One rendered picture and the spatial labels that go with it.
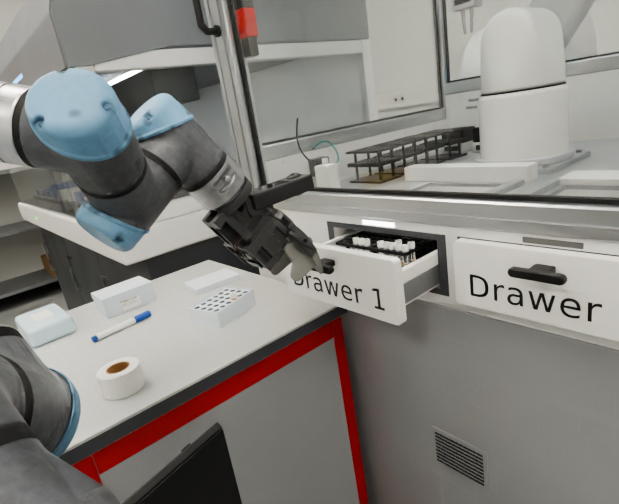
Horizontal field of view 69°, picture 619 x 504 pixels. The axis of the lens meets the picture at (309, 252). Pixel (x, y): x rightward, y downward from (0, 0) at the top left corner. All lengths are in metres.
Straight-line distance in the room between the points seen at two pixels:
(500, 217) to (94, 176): 0.55
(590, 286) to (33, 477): 0.62
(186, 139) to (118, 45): 0.91
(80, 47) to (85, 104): 1.01
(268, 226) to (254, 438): 0.46
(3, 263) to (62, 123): 4.43
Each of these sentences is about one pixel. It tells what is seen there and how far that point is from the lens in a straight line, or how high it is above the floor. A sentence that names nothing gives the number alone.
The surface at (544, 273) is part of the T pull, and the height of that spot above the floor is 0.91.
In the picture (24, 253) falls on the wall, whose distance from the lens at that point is 4.85.
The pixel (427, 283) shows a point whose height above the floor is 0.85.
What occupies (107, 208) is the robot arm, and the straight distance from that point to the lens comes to 0.53.
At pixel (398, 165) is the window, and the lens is 0.83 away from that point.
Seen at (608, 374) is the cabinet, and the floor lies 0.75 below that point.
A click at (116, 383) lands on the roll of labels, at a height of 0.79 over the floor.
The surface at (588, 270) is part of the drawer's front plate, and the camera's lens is 0.68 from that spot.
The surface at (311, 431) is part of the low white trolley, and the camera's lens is 1.05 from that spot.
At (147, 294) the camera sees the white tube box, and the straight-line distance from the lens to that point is 1.22.
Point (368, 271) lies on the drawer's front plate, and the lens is 0.73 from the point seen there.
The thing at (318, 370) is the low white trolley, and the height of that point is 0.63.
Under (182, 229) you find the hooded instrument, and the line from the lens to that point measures 1.51.
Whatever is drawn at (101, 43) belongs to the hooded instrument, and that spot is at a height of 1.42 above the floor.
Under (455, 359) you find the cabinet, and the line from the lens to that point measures 0.88.
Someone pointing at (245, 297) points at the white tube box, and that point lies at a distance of 1.02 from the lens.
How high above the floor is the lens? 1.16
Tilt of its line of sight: 17 degrees down
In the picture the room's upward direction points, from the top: 9 degrees counter-clockwise
